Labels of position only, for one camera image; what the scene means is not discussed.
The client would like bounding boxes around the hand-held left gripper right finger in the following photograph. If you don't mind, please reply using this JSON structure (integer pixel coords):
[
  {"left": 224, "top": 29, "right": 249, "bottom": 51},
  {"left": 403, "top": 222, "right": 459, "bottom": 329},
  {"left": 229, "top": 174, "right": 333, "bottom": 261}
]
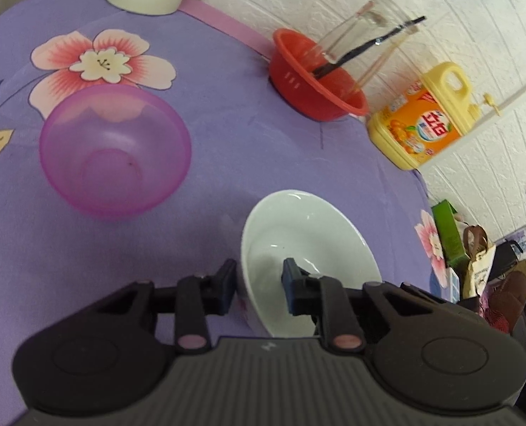
[{"left": 281, "top": 257, "right": 428, "bottom": 353}]

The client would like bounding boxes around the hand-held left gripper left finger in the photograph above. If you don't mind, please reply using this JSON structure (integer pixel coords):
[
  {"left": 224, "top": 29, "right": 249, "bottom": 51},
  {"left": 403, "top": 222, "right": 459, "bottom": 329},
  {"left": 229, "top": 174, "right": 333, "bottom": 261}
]
[{"left": 96, "top": 258, "right": 238, "bottom": 353}]

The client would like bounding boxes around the white bowl with red pattern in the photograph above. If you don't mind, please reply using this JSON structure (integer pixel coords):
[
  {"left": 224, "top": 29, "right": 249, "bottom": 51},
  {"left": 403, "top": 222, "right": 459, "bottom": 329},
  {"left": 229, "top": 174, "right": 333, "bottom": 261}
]
[{"left": 239, "top": 189, "right": 383, "bottom": 338}]

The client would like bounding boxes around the pink translucent plastic bowl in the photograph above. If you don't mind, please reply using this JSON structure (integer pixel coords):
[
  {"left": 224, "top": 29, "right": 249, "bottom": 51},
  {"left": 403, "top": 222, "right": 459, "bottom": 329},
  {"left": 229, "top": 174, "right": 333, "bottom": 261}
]
[{"left": 39, "top": 84, "right": 193, "bottom": 218}]

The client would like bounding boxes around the purple floral tablecloth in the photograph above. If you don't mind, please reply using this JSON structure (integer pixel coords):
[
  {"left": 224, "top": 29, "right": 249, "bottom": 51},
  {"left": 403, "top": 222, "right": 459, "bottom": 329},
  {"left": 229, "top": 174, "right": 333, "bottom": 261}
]
[{"left": 0, "top": 0, "right": 450, "bottom": 426}]

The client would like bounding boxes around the white power strip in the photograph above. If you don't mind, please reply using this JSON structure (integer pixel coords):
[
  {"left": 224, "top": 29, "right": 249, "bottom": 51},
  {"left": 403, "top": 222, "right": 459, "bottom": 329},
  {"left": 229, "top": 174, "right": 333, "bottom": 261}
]
[{"left": 448, "top": 268, "right": 464, "bottom": 303}]

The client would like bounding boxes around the green box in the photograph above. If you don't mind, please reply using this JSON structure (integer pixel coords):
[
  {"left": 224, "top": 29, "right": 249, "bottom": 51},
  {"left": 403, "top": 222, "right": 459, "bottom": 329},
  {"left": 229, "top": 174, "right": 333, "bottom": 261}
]
[{"left": 431, "top": 199, "right": 468, "bottom": 272}]

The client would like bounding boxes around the cream printed tote bag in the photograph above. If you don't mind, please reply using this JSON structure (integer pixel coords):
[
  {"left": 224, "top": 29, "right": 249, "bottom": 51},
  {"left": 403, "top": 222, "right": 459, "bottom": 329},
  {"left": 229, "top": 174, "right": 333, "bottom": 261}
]
[{"left": 462, "top": 244, "right": 498, "bottom": 299}]

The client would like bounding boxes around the red plastic basket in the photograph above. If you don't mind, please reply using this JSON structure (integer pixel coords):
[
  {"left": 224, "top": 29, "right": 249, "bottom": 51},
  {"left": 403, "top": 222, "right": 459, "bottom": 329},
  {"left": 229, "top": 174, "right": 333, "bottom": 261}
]
[{"left": 269, "top": 28, "right": 370, "bottom": 122}]

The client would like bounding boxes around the yellow detergent bottle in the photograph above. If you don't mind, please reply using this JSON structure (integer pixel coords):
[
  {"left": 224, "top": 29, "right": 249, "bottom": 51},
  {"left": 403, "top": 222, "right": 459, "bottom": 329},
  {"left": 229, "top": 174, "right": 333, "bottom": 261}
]
[{"left": 366, "top": 61, "right": 505, "bottom": 171}]

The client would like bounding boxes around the black stirring stick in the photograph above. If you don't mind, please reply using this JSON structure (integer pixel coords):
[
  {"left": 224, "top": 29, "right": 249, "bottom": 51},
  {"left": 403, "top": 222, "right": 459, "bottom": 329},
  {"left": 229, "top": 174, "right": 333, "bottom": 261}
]
[{"left": 311, "top": 15, "right": 427, "bottom": 77}]

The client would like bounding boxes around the clear drinking glass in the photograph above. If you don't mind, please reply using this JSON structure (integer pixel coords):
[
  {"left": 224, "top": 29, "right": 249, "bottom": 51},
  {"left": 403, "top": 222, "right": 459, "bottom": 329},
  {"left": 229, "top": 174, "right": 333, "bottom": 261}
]
[{"left": 318, "top": 0, "right": 420, "bottom": 99}]

